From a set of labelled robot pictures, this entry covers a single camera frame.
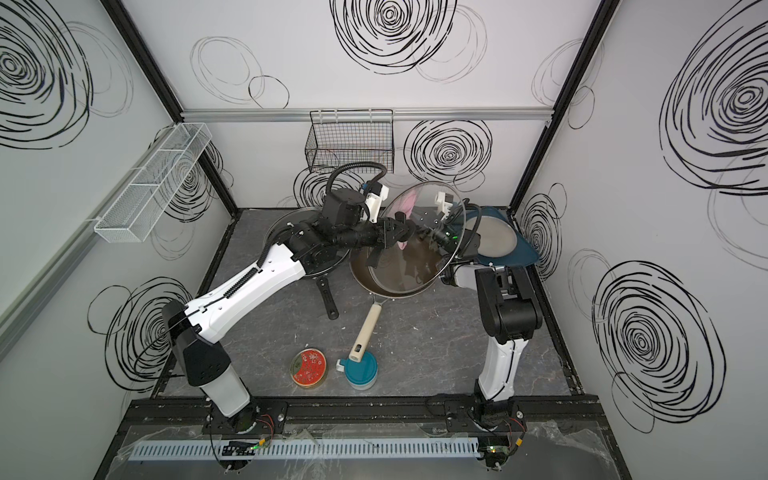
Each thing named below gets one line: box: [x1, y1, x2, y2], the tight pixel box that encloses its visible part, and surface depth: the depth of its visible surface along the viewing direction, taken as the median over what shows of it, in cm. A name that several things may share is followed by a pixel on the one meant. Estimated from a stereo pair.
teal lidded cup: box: [340, 351, 379, 391], surface depth 75 cm
